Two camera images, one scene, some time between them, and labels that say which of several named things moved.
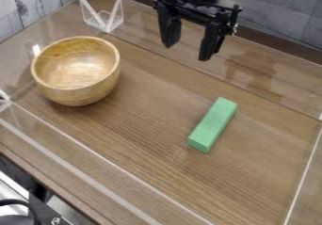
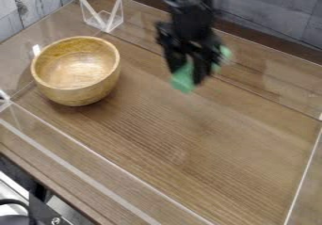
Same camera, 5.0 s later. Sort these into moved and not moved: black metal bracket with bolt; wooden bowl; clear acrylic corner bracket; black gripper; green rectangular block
Moved: green rectangular block; black gripper
Not moved: black metal bracket with bolt; wooden bowl; clear acrylic corner bracket
